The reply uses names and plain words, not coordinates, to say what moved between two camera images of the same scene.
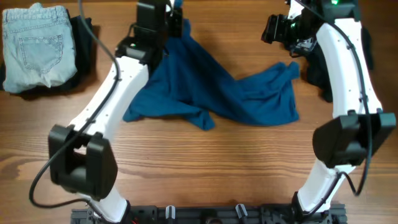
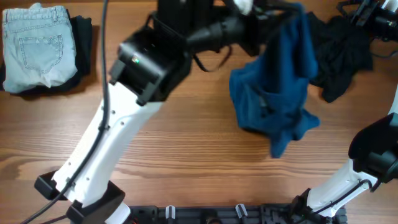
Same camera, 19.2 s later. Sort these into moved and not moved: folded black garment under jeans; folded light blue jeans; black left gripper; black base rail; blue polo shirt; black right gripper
Moved: black right gripper; black left gripper; blue polo shirt
Not moved: folded black garment under jeans; black base rail; folded light blue jeans
